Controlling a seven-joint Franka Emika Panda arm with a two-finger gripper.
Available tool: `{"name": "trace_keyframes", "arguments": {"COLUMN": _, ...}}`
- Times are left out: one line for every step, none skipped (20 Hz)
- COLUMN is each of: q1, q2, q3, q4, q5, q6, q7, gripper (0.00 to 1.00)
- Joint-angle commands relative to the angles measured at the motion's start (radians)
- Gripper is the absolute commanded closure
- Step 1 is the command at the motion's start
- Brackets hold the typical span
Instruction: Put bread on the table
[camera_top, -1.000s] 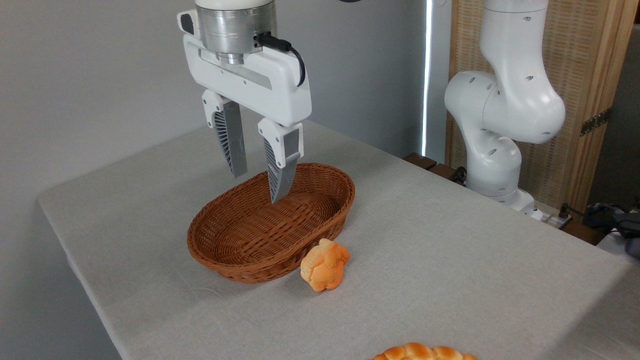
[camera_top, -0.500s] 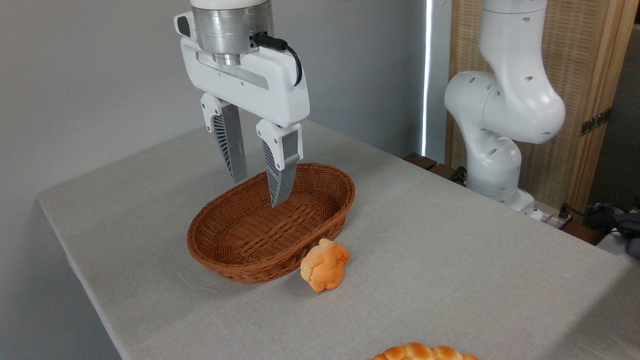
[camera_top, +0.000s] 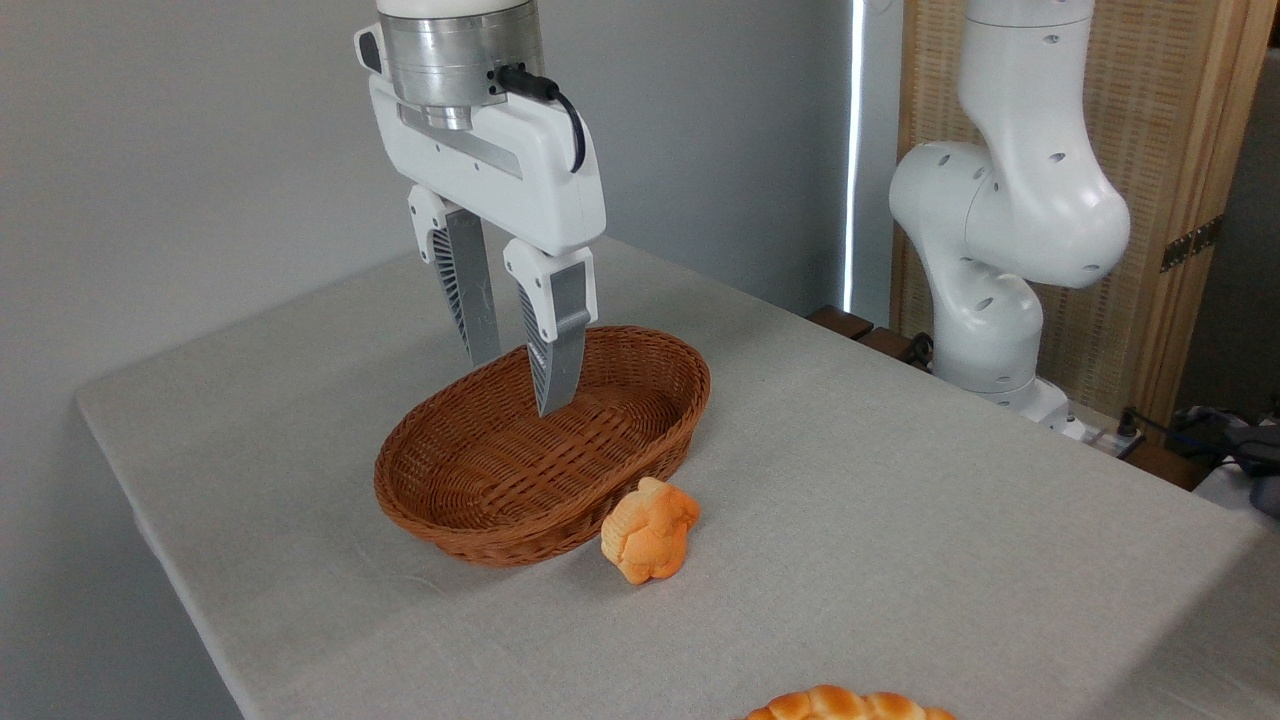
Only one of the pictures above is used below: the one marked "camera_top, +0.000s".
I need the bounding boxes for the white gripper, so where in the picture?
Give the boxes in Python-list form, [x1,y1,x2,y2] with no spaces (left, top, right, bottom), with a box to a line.
[354,25,607,418]

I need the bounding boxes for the long braided bread loaf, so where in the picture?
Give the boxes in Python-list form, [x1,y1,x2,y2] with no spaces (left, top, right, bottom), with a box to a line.
[745,685,956,720]

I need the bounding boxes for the small orange bread roll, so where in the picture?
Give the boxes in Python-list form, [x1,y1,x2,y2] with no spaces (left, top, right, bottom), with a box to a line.
[600,477,702,585]

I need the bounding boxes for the brown wicker basket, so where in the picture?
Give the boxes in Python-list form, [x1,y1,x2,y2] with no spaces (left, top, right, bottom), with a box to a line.
[374,325,712,569]

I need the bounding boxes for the silver metal wrist flange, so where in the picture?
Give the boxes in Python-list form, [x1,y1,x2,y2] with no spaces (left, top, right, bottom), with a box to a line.
[380,8,544,131]

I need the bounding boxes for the grey tablecloth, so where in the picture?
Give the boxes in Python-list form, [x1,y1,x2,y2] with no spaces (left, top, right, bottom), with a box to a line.
[75,235,1280,720]

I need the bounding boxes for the wooden rattan folding screen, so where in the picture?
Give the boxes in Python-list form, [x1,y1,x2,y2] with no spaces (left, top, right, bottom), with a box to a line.
[890,0,1280,431]

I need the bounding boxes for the brass screen hinge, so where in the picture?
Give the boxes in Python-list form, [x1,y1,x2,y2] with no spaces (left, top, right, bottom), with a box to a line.
[1160,215,1223,273]

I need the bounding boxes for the dark grey bag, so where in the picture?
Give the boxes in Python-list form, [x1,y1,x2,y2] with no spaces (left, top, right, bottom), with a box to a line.
[1165,400,1280,521]

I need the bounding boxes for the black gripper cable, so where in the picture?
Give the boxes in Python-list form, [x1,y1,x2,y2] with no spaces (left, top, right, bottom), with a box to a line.
[495,64,588,173]

